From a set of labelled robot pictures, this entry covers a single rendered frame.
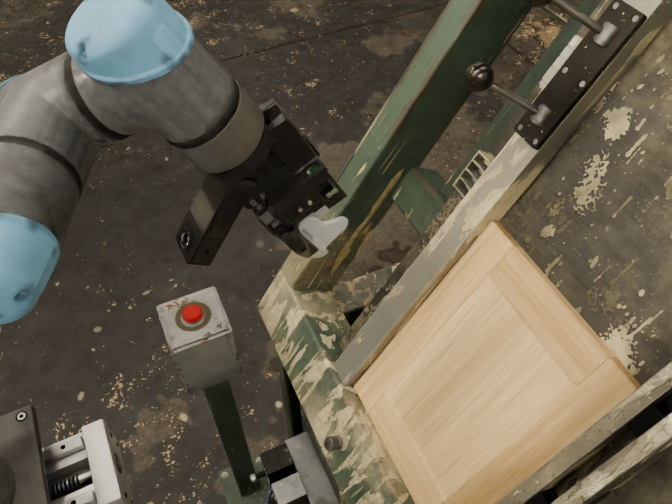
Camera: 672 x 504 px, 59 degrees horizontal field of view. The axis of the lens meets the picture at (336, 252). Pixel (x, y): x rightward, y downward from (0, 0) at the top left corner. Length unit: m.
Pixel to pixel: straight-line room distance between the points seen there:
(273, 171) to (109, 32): 0.20
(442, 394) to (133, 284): 1.72
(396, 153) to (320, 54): 2.55
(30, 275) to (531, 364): 0.66
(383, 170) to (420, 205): 0.09
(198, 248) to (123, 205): 2.22
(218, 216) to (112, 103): 0.16
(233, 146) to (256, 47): 3.20
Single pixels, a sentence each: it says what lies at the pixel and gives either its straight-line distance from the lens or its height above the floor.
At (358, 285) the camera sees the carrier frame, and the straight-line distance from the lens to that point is 1.36.
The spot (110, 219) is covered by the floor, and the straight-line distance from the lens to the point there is 2.76.
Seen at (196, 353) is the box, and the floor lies 0.90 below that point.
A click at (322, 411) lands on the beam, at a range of 1.14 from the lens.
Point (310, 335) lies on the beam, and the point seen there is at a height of 0.90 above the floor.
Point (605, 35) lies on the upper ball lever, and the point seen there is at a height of 1.49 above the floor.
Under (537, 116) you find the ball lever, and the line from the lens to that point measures 0.85.
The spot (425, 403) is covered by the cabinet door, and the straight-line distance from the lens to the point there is 1.00.
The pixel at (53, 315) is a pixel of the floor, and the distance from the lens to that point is 2.51.
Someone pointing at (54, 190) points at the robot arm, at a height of 1.60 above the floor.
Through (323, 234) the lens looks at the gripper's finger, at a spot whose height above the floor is 1.40.
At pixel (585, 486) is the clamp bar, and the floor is 1.18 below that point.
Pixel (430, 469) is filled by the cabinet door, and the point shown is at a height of 0.94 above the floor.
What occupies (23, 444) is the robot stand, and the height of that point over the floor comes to 1.04.
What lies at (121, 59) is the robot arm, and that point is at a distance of 0.44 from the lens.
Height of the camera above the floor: 1.88
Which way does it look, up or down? 50 degrees down
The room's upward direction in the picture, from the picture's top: straight up
